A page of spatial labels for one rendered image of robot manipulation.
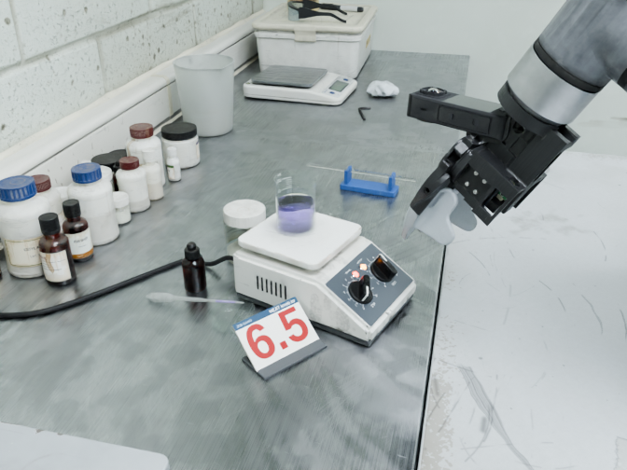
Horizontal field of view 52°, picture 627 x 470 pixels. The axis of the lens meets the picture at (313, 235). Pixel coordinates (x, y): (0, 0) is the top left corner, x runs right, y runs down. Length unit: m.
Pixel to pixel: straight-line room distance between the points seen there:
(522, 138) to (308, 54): 1.22
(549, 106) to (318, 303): 0.34
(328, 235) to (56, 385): 0.36
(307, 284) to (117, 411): 0.25
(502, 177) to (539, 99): 0.08
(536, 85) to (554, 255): 0.43
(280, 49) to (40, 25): 0.82
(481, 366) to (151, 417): 0.36
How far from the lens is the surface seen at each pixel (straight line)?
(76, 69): 1.27
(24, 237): 0.93
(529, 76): 0.63
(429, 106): 0.69
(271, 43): 1.84
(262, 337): 0.74
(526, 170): 0.66
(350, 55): 1.80
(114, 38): 1.38
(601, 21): 0.60
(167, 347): 0.78
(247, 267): 0.80
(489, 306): 0.86
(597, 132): 2.26
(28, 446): 0.69
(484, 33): 2.15
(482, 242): 1.00
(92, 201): 0.98
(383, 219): 1.04
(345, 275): 0.78
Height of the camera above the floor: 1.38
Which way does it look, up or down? 29 degrees down
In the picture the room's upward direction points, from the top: straight up
